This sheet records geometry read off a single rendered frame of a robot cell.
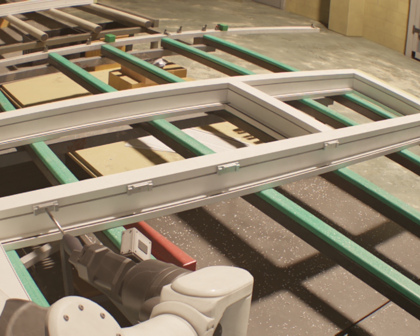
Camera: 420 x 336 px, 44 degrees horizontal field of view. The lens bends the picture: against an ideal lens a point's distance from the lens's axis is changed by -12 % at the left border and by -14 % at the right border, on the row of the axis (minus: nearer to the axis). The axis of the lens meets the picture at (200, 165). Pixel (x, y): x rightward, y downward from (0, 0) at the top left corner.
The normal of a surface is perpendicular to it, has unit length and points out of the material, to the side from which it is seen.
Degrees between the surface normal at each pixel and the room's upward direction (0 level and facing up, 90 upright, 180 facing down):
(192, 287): 19
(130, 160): 0
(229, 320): 71
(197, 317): 34
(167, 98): 90
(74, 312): 43
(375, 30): 90
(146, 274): 29
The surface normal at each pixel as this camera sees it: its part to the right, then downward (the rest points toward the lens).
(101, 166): 0.08, -0.90
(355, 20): 0.58, 0.40
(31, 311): 0.71, -0.53
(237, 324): 0.52, 0.13
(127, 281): -0.54, -0.43
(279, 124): -0.83, 0.18
